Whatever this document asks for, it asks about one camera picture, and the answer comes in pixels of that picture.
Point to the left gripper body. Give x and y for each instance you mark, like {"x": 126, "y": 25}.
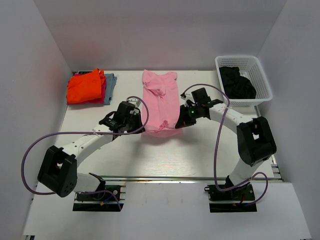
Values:
{"x": 129, "y": 121}

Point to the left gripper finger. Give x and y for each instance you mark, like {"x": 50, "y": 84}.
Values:
{"x": 123, "y": 130}
{"x": 135, "y": 122}

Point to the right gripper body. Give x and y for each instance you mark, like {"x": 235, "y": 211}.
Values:
{"x": 194, "y": 111}

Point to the pink t-shirt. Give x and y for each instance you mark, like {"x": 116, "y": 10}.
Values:
{"x": 161, "y": 95}

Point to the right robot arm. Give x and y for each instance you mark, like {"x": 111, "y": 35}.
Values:
{"x": 255, "y": 141}

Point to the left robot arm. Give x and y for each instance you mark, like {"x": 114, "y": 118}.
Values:
{"x": 59, "y": 168}

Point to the grey-blue folded t-shirt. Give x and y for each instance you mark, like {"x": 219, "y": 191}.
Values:
{"x": 111, "y": 81}

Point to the black clothes in basket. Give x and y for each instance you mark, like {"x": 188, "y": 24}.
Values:
{"x": 235, "y": 85}

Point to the orange folded t-shirt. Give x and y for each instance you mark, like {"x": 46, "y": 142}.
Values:
{"x": 85, "y": 87}

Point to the white plastic basket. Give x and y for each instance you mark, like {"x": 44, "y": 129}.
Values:
{"x": 250, "y": 68}

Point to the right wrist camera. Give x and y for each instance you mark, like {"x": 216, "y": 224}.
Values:
{"x": 188, "y": 99}

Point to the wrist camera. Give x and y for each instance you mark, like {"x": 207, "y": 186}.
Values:
{"x": 188, "y": 99}
{"x": 133, "y": 100}

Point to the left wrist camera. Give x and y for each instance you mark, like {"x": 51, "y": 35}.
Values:
{"x": 133, "y": 100}

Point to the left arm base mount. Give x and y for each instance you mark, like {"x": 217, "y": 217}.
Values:
{"x": 112, "y": 200}

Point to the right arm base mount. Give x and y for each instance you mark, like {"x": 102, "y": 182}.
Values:
{"x": 233, "y": 201}

